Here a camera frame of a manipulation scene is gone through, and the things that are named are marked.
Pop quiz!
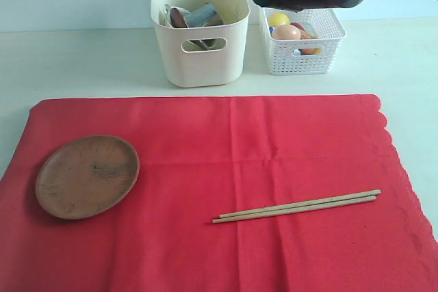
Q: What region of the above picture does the stainless steel cup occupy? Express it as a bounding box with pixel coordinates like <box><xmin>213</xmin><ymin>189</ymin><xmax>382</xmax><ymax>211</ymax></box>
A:
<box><xmin>183</xmin><ymin>3</ymin><xmax>223</xmax><ymax>28</ymax></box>

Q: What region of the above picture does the brown wooden spoon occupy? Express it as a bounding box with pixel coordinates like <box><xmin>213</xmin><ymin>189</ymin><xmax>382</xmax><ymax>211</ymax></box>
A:
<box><xmin>170</xmin><ymin>7</ymin><xmax>188</xmax><ymax>29</ymax></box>

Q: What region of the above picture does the yellow lemon with sticker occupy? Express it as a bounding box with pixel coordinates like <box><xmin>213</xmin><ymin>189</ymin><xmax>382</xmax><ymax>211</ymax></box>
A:
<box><xmin>268</xmin><ymin>12</ymin><xmax>290</xmax><ymax>28</ymax></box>

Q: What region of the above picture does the silver table knife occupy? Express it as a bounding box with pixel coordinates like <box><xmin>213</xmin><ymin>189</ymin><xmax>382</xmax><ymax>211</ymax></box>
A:
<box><xmin>191</xmin><ymin>39</ymin><xmax>216</xmax><ymax>50</ymax></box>

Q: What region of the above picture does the brown egg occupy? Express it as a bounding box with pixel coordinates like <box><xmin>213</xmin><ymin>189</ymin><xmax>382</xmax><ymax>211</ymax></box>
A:
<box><xmin>271</xmin><ymin>25</ymin><xmax>301</xmax><ymax>40</ymax></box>

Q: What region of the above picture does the orange fried chicken piece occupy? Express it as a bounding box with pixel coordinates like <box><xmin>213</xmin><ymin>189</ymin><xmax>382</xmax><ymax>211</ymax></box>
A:
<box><xmin>300</xmin><ymin>30</ymin><xmax>318</xmax><ymax>40</ymax></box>

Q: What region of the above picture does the brown wooden plate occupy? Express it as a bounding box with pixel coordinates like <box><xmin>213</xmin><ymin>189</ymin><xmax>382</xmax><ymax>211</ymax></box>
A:
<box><xmin>35</xmin><ymin>135</ymin><xmax>140</xmax><ymax>220</ymax></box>

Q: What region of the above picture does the white ceramic bowl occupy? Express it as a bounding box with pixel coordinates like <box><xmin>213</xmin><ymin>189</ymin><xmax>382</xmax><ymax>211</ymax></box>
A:
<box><xmin>159</xmin><ymin>4</ymin><xmax>173</xmax><ymax>28</ymax></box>

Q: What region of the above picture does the red toy sausage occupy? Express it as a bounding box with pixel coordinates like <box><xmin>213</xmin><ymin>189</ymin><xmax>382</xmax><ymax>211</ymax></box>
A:
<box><xmin>291</xmin><ymin>22</ymin><xmax>306</xmax><ymax>31</ymax></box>

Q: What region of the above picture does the yellow toy cheese wedge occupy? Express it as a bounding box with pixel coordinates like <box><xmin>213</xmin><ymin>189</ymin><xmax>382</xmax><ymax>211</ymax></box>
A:
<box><xmin>300</xmin><ymin>48</ymin><xmax>322</xmax><ymax>55</ymax></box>

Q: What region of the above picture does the cream plastic bin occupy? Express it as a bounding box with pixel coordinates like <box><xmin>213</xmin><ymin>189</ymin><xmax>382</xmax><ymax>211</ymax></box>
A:
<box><xmin>151</xmin><ymin>0</ymin><xmax>250</xmax><ymax>88</ymax></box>

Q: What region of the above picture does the white perforated plastic basket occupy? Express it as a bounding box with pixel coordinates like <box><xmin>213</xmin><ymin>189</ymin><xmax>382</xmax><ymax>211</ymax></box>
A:
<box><xmin>259</xmin><ymin>8</ymin><xmax>346</xmax><ymax>76</ymax></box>

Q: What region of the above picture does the red tablecloth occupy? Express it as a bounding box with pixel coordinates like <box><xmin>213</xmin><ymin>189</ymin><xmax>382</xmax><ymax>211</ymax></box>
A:
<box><xmin>1</xmin><ymin>94</ymin><xmax>437</xmax><ymax>291</ymax></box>

